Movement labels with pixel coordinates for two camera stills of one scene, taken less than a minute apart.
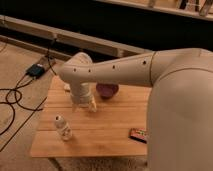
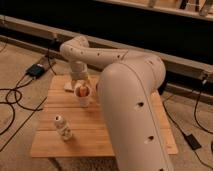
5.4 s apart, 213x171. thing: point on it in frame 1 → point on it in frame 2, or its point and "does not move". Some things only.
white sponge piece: [67, 86] does not move
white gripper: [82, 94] → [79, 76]
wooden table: [104, 132] does not move
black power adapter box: [35, 71] does not move
